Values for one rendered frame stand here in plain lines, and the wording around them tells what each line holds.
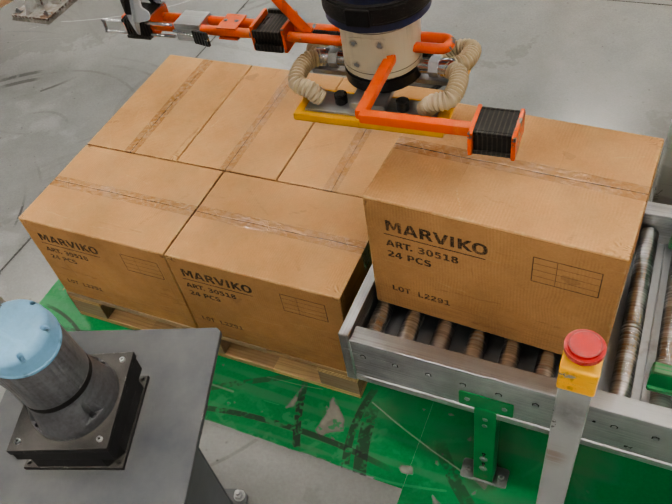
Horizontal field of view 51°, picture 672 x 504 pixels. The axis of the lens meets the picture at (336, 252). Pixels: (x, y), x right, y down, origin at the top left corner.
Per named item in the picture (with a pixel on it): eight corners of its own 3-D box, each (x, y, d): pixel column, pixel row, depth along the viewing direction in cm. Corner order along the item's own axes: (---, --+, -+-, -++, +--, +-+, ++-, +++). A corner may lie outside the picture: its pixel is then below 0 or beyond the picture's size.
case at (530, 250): (634, 251, 194) (665, 138, 165) (601, 367, 172) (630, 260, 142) (429, 203, 217) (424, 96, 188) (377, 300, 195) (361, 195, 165)
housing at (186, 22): (216, 27, 168) (211, 10, 165) (203, 43, 164) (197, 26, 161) (191, 25, 171) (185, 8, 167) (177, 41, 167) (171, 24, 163)
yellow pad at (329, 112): (455, 109, 151) (454, 90, 148) (443, 139, 145) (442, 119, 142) (310, 93, 163) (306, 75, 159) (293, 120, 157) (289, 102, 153)
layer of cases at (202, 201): (446, 172, 284) (444, 90, 255) (355, 375, 227) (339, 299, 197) (196, 129, 326) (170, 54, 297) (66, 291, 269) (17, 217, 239)
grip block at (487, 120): (524, 130, 128) (525, 108, 124) (514, 161, 123) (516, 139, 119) (478, 125, 131) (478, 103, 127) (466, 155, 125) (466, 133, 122)
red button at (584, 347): (606, 345, 124) (610, 332, 121) (600, 378, 120) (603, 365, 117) (566, 335, 127) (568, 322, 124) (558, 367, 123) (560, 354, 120)
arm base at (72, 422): (112, 433, 143) (90, 411, 135) (25, 447, 145) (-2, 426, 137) (124, 354, 155) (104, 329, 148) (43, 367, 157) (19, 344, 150)
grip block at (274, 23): (303, 31, 162) (298, 8, 158) (286, 55, 156) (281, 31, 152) (270, 28, 165) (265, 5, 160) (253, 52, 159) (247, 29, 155)
